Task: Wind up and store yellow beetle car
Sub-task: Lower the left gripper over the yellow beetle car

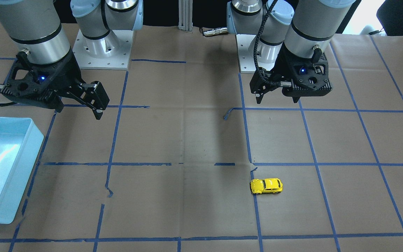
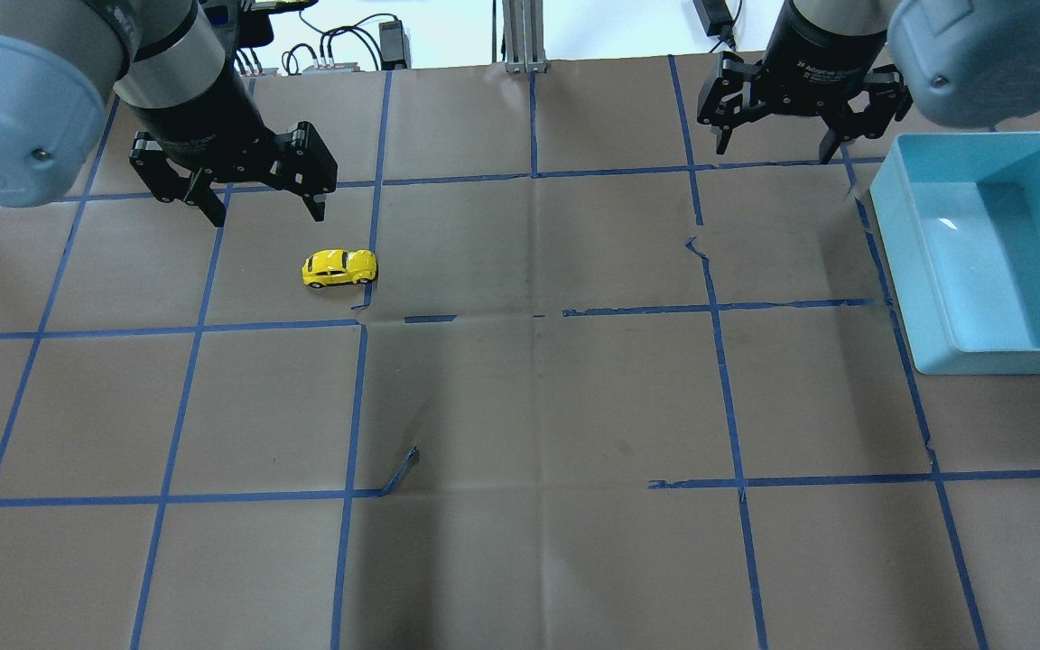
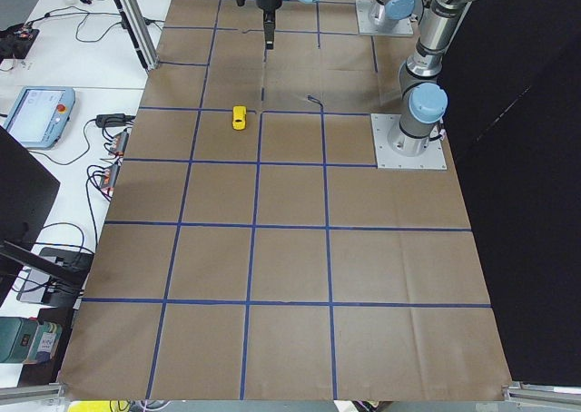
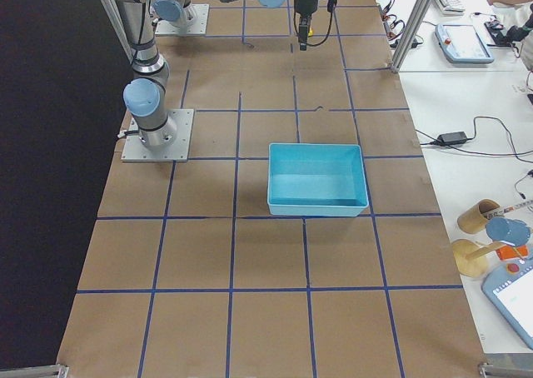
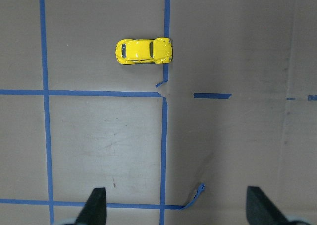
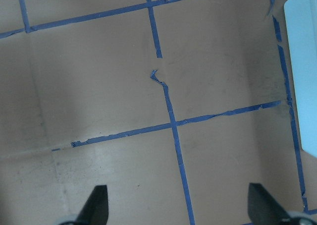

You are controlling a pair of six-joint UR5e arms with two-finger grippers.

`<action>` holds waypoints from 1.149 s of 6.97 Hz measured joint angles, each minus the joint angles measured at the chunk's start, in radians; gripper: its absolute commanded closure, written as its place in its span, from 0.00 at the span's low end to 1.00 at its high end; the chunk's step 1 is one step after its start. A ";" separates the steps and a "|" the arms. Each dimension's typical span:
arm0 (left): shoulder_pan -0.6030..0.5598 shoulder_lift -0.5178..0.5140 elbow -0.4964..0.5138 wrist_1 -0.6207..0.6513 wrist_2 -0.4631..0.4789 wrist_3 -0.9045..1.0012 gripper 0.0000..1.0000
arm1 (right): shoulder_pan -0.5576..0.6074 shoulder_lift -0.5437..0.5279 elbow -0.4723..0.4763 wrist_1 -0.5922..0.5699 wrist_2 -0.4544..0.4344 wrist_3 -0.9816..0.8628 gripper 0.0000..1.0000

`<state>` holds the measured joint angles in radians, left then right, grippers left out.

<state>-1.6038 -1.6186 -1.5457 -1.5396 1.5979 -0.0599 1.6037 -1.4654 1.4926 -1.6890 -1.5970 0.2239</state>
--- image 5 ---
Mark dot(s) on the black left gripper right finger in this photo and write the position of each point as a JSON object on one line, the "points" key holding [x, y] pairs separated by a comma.
{"points": [[260, 210]]}

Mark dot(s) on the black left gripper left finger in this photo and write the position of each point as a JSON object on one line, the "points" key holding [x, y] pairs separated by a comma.
{"points": [[94, 212]]}

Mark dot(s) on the yellow beetle toy car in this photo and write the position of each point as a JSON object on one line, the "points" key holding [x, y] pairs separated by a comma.
{"points": [[144, 51]]}

